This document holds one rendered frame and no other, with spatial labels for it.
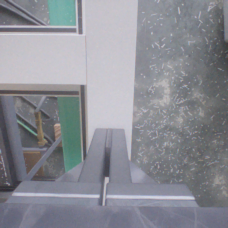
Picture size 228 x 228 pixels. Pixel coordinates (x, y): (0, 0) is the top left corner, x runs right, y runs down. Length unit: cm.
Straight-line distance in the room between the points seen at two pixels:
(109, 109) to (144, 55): 96
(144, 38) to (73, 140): 94
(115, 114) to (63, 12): 14
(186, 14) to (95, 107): 110
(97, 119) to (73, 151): 11
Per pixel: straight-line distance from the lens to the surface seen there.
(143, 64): 110
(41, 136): 99
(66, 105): 23
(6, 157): 69
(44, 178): 104
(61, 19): 23
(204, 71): 123
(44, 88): 22
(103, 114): 15
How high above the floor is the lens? 108
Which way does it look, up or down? 75 degrees down
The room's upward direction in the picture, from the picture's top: 178 degrees counter-clockwise
